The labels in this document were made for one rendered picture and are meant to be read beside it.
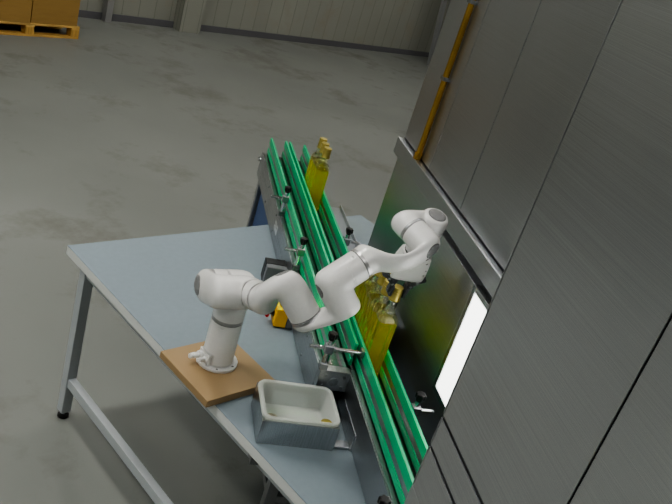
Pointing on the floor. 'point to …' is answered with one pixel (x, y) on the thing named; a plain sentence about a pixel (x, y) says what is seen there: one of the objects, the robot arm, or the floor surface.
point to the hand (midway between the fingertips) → (397, 289)
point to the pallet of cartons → (40, 17)
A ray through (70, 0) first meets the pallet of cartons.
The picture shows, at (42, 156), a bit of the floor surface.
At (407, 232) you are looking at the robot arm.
